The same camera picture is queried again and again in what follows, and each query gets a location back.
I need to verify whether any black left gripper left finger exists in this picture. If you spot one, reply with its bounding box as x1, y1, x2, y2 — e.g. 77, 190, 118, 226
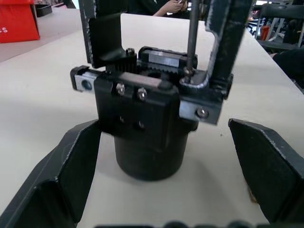
0, 119, 102, 228

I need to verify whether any black scuffed finger piece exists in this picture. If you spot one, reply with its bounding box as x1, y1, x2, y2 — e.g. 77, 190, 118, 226
179, 0, 253, 100
78, 0, 126, 70

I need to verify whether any black plastic tray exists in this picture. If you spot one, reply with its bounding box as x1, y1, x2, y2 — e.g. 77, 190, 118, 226
35, 4, 52, 18

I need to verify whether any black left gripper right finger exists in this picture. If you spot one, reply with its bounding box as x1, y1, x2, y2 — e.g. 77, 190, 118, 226
228, 118, 304, 228

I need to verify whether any black gripper body workpiece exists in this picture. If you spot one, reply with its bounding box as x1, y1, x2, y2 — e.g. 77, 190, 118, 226
70, 46, 235, 182

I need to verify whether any small silver screw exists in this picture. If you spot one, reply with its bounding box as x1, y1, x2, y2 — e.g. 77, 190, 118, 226
183, 67, 197, 79

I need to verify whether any bystander bare hand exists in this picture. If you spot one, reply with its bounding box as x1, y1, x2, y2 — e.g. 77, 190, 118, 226
166, 0, 189, 13

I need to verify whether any red box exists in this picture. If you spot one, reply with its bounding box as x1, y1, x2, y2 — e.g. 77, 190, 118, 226
0, 0, 40, 44

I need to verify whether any electric screwdriver metal bit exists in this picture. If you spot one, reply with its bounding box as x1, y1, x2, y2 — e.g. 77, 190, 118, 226
186, 0, 199, 72

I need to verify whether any black chair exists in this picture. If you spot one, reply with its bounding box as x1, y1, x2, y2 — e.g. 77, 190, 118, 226
256, 4, 304, 53

